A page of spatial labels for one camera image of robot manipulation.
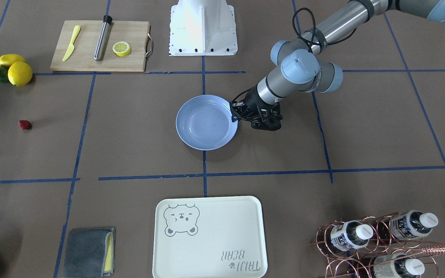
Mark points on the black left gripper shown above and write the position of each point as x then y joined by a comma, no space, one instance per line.
250,103

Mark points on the blue plate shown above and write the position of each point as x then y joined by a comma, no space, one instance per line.
205,122

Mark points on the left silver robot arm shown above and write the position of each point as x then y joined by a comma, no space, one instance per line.
296,65

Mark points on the red strawberry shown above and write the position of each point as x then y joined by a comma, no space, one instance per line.
24,124

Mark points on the cream bear tray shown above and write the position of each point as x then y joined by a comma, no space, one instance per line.
209,237

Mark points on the lemon half slice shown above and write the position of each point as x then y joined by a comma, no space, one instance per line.
121,49

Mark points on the steel rod black cap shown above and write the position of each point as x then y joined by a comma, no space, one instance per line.
103,37

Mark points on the tea bottle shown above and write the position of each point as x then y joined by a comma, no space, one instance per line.
348,236
396,265
411,225

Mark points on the yellow plastic knife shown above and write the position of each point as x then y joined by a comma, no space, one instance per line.
71,46

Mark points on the grey folded cloth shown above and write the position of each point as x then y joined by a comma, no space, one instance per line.
90,253

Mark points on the yellow lemon near board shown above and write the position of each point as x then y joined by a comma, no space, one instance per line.
20,74

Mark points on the yellow lemon outer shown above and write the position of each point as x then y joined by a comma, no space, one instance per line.
9,59

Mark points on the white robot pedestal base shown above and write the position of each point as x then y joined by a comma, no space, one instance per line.
202,28

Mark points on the copper wire bottle rack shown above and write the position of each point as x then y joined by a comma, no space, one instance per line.
351,264

